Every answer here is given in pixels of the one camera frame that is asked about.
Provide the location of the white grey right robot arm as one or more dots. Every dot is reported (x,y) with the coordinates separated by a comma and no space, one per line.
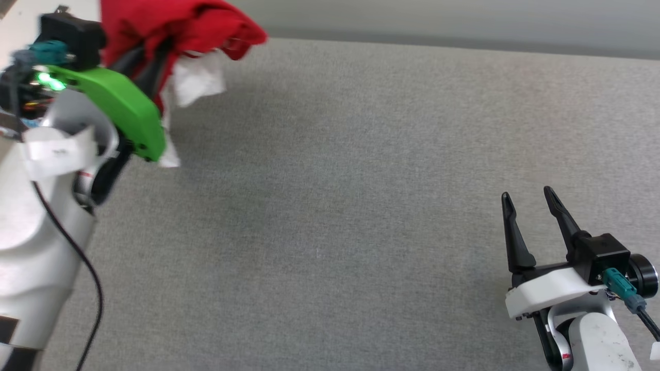
(598,340)

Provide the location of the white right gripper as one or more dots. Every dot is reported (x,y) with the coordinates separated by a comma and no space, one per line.
(551,288)

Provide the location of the white paper label tag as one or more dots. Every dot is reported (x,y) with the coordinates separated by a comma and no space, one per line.
(655,351)
(56,152)

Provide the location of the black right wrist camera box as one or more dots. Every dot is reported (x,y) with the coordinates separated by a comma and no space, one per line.
(600,255)

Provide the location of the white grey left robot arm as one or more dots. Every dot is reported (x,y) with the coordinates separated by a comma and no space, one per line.
(31,232)

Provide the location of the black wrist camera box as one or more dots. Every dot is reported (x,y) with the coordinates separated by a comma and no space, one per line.
(600,255)
(77,36)

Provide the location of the red white basketball jersey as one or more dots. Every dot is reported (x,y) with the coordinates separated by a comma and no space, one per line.
(154,20)

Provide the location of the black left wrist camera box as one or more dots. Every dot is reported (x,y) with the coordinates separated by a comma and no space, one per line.
(77,36)

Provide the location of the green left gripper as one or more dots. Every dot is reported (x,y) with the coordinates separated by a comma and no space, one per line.
(124,105)

